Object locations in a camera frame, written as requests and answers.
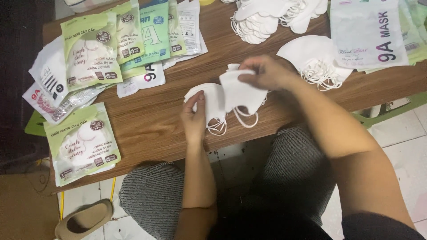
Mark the person's right hand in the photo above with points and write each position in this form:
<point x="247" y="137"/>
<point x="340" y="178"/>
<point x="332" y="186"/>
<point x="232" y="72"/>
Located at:
<point x="272" y="75"/>

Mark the person's left hand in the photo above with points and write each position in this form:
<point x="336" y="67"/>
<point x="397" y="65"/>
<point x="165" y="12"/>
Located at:
<point x="193" y="121"/>

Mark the small stack of white masks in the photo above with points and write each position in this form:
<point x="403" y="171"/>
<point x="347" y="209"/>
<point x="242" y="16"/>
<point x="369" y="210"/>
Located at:
<point x="213" y="100"/>

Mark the single white face mask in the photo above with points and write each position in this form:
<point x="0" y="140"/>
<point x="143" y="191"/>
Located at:
<point x="238" y="93"/>

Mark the fanned pile of white masks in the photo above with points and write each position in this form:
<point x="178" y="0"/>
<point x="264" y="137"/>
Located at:
<point x="308" y="53"/>

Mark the big heap of white masks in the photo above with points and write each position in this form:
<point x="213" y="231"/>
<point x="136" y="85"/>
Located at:
<point x="267" y="18"/>

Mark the white packet with purple print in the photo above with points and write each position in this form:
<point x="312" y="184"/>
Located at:
<point x="146" y="81"/>

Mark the narrow green mask packet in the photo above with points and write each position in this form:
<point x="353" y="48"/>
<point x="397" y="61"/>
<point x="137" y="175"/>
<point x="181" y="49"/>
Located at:
<point x="176" y="33"/>

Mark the clear white mask packet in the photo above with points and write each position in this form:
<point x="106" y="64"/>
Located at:
<point x="190" y="26"/>

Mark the teal mask packet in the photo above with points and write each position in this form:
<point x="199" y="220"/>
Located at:
<point x="155" y="33"/>

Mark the grey striped trousers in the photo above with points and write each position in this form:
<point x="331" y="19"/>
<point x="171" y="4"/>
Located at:
<point x="293" y="173"/>

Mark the pile of white mask packets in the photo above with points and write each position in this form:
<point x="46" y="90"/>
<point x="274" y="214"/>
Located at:
<point x="367" y="33"/>

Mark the yellow table leg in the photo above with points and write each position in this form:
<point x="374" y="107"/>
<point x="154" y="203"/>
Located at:
<point x="112" y="190"/>

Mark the black shirt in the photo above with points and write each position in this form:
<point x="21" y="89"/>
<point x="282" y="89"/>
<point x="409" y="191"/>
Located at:
<point x="267" y="226"/>

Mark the beige slipper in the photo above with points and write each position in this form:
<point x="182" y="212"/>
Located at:
<point x="83" y="220"/>

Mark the white packet with red print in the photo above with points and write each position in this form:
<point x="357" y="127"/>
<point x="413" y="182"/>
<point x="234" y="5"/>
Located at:
<point x="43" y="103"/>

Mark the white packet with black stripes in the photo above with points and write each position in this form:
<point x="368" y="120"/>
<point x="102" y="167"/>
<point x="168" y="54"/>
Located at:
<point x="50" y="73"/>

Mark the white bag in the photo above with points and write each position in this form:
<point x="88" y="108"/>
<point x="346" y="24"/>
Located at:
<point x="86" y="4"/>

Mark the dark cloth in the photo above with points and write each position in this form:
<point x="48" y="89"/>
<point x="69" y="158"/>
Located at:
<point x="20" y="83"/>

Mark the brown cardboard box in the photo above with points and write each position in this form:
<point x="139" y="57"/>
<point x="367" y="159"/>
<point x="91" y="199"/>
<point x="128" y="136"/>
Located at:
<point x="26" y="210"/>

